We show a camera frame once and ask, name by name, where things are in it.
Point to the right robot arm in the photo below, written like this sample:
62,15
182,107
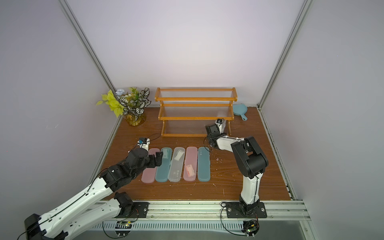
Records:
251,161

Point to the long clear white pencil case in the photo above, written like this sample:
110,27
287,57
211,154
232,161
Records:
177,163

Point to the circuit board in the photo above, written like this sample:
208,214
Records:
123,228
251,228

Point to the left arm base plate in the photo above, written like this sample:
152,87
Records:
136,210

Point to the aluminium rail frame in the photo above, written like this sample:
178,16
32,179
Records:
201,215

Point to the potted plant in glass vase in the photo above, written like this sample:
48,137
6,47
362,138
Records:
131,105

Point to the orange wooden three-tier shelf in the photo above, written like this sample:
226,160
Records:
185,112

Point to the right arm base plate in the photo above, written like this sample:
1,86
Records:
236,210

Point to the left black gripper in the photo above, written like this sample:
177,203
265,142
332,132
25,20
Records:
154,163

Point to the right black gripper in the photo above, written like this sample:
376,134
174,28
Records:
211,130

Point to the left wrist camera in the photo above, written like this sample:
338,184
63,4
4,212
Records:
143,143

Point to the right circuit board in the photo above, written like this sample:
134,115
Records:
251,228

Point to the long pink pencil case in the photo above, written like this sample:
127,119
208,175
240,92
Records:
149,174

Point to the left circuit board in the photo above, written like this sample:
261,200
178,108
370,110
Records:
123,228

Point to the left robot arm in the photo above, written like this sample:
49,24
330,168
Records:
96,203

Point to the short teal pencil case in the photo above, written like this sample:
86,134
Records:
204,165

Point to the short pink pencil case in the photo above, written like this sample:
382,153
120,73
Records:
190,164

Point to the long teal pencil case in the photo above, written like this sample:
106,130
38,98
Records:
163,170

